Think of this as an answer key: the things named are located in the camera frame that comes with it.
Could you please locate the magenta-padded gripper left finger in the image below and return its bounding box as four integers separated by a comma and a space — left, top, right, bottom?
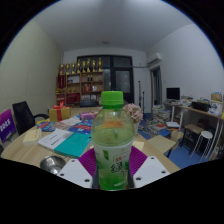
57, 148, 98, 189

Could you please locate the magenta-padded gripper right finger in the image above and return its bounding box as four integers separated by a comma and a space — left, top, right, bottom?
129, 145, 172, 189

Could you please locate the green tea bottle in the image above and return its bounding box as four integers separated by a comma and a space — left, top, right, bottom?
90, 90, 137, 191

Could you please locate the small steel cup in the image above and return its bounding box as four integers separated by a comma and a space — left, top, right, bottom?
39, 155, 67, 175

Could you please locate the teal book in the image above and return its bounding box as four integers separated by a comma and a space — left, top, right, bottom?
53, 132, 93, 159

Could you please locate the large cream notebook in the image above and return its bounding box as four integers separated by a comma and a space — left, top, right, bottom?
133, 139, 145, 152

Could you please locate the white booklet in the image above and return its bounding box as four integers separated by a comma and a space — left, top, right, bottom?
37, 128, 74, 151

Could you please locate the blue colourful book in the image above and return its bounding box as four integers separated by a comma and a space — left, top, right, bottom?
68, 119, 94, 134

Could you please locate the small cream notebook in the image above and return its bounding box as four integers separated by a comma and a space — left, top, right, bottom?
22, 128, 43, 147

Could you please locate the pink box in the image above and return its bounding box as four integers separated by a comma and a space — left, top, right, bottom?
79, 111, 99, 121

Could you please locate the yellow gift box red ribbon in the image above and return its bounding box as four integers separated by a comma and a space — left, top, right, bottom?
48, 101, 72, 123

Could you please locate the pink flower bouquet in vase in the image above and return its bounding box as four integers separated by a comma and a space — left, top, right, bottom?
122, 103, 144, 134

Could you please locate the white round stool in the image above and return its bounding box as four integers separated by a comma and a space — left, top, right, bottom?
191, 130, 214, 159

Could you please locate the black office chair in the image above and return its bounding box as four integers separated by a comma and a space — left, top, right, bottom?
12, 100, 50, 136

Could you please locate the wooden side desk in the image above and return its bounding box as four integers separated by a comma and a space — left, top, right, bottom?
163, 99, 224, 158

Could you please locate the black computer monitor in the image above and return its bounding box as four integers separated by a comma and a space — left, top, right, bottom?
166, 87, 181, 101

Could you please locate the purple sign board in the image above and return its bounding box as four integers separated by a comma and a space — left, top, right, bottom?
0, 108, 17, 144

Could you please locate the wooden shelf unit with trophies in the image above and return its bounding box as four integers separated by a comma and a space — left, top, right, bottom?
55, 58, 105, 107

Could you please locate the dark glass door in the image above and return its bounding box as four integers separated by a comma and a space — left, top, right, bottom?
77, 54, 135, 104

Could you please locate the white wall air conditioner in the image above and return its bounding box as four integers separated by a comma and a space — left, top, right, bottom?
146, 52, 163, 67

